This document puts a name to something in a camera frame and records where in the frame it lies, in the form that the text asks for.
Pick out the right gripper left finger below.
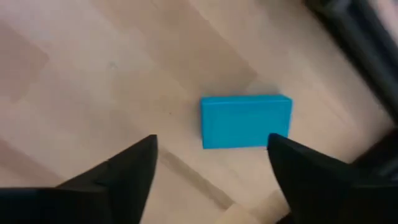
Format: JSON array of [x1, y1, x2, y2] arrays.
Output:
[[0, 134, 159, 224]]

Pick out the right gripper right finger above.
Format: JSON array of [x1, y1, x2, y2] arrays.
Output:
[[267, 133, 398, 224]]

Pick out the black aluminium table frame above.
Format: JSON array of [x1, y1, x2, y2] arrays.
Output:
[[303, 0, 398, 125]]

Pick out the teal digital timer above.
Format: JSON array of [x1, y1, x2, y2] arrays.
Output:
[[200, 95, 293, 150]]

